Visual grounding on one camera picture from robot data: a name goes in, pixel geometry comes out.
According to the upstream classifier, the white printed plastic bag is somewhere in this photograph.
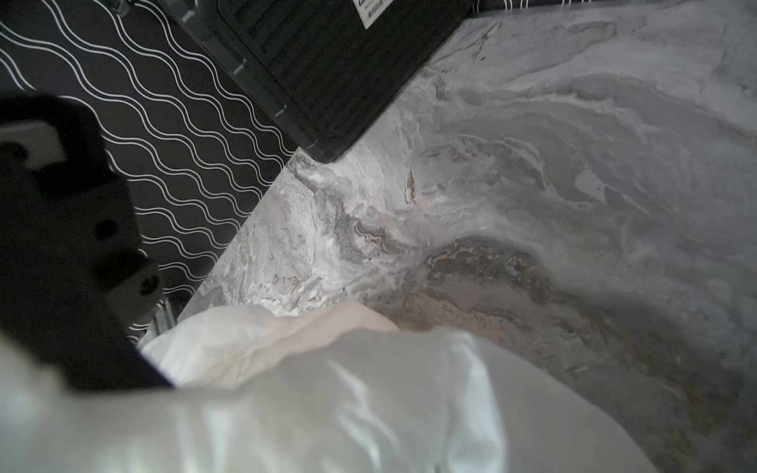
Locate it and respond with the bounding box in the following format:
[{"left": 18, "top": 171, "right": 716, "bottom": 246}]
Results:
[{"left": 1, "top": 301, "right": 654, "bottom": 472}]

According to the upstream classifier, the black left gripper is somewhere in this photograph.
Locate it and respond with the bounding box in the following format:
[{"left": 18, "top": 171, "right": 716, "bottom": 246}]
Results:
[{"left": 1, "top": 93, "right": 169, "bottom": 391}]

